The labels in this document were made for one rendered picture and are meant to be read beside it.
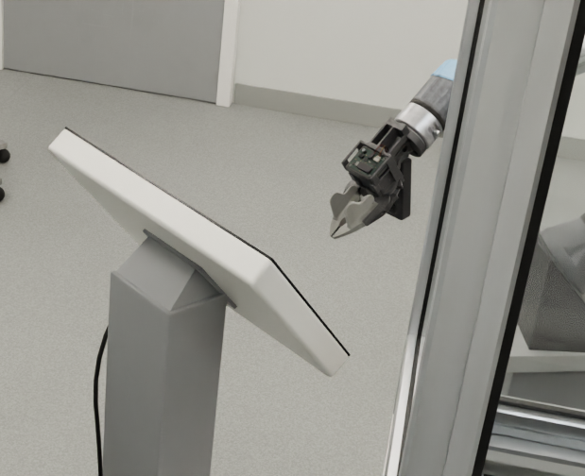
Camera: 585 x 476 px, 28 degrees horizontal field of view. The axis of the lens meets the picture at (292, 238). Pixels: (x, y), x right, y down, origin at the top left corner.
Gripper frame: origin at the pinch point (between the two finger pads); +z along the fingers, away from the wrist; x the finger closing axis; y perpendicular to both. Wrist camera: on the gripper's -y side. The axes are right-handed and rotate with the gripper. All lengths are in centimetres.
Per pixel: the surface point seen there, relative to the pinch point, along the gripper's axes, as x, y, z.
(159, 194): -11.3, 25.9, 16.0
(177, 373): -4.4, 3.3, 34.4
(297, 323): 13.6, 11.7, 18.2
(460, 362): 84, 95, 29
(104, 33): -300, -171, -71
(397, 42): -201, -212, -145
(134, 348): -12.5, 5.8, 35.5
